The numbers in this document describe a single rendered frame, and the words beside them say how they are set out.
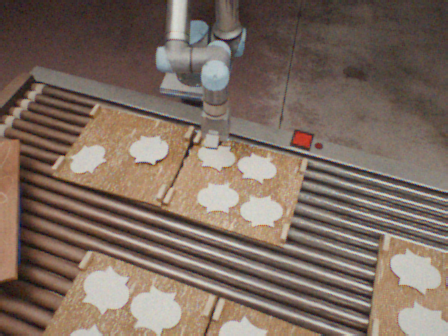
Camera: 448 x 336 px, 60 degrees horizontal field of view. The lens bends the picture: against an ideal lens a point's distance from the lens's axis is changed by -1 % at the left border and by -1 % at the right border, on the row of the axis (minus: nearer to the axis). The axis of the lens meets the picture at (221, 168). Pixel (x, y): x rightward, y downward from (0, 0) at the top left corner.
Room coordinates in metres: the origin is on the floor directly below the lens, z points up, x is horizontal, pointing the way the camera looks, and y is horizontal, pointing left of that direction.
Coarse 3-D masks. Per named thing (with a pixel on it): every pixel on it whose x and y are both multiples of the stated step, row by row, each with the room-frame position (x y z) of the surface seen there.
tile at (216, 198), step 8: (208, 184) 0.72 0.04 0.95; (200, 192) 0.69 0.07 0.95; (208, 192) 0.69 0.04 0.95; (216, 192) 0.69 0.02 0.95; (224, 192) 0.69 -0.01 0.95; (232, 192) 0.69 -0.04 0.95; (200, 200) 0.66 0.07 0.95; (208, 200) 0.66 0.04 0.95; (216, 200) 0.66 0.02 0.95; (224, 200) 0.66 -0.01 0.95; (232, 200) 0.66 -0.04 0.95; (208, 208) 0.63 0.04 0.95; (216, 208) 0.63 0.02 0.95; (224, 208) 0.63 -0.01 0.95
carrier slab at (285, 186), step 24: (240, 144) 0.91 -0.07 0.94; (192, 168) 0.80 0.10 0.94; (288, 168) 0.80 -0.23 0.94; (192, 192) 0.70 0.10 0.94; (240, 192) 0.70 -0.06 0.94; (264, 192) 0.70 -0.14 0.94; (288, 192) 0.70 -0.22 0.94; (192, 216) 0.61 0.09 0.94; (216, 216) 0.61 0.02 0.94; (240, 216) 0.61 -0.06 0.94; (288, 216) 0.61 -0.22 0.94; (264, 240) 0.52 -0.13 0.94
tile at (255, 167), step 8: (240, 160) 0.83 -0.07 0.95; (248, 160) 0.83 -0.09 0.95; (256, 160) 0.83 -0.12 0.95; (264, 160) 0.83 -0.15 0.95; (240, 168) 0.79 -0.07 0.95; (248, 168) 0.79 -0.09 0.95; (256, 168) 0.79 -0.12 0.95; (264, 168) 0.79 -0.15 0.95; (272, 168) 0.79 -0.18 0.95; (248, 176) 0.76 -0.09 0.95; (256, 176) 0.76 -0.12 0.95; (264, 176) 0.76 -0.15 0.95; (272, 176) 0.76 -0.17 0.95
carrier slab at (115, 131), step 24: (96, 120) 1.03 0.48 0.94; (120, 120) 1.03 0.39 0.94; (144, 120) 1.03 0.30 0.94; (96, 144) 0.91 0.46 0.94; (120, 144) 0.91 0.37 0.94; (168, 144) 0.91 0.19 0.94; (120, 168) 0.80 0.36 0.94; (144, 168) 0.80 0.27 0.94; (168, 168) 0.80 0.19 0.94; (120, 192) 0.70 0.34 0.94; (144, 192) 0.70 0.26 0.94
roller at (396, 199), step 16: (32, 96) 1.18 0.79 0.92; (48, 96) 1.18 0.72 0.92; (80, 112) 1.10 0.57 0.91; (192, 144) 0.93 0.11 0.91; (304, 176) 0.78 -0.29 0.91; (320, 176) 0.78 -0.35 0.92; (336, 176) 0.78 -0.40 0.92; (352, 192) 0.72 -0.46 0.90; (368, 192) 0.71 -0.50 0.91; (384, 192) 0.71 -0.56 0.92; (416, 208) 0.65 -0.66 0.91; (432, 208) 0.65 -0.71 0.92
